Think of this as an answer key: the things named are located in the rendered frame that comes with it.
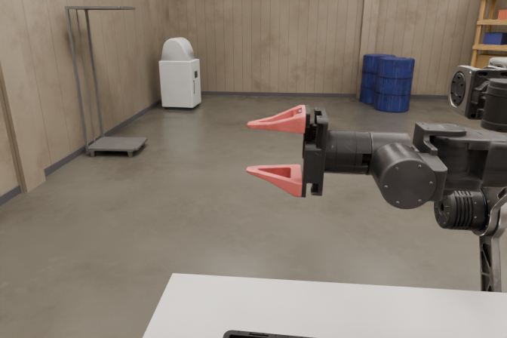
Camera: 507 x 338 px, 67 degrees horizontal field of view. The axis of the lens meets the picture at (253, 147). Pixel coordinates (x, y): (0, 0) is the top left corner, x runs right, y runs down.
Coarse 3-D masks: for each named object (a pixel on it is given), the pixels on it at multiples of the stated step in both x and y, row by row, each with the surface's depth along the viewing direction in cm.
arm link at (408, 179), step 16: (416, 128) 49; (432, 128) 47; (448, 128) 47; (464, 128) 47; (400, 144) 44; (416, 144) 48; (384, 160) 42; (400, 160) 40; (416, 160) 39; (432, 160) 42; (384, 176) 40; (400, 176) 40; (416, 176) 40; (432, 176) 39; (384, 192) 40; (400, 192) 40; (416, 192) 40; (432, 192) 40; (448, 192) 48; (400, 208) 41
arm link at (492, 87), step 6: (498, 78) 82; (504, 78) 82; (492, 84) 79; (498, 84) 77; (504, 84) 76; (492, 90) 79; (498, 90) 77; (504, 90) 77; (498, 96) 78; (504, 96) 77; (486, 126) 81; (492, 126) 80; (498, 126) 79; (504, 126) 78; (504, 132) 79
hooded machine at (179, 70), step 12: (168, 48) 693; (180, 48) 689; (168, 60) 700; (180, 60) 696; (192, 60) 706; (168, 72) 703; (180, 72) 700; (192, 72) 705; (168, 84) 711; (180, 84) 707; (192, 84) 708; (168, 96) 718; (180, 96) 714; (192, 96) 713; (168, 108) 729; (180, 108) 725; (192, 108) 728
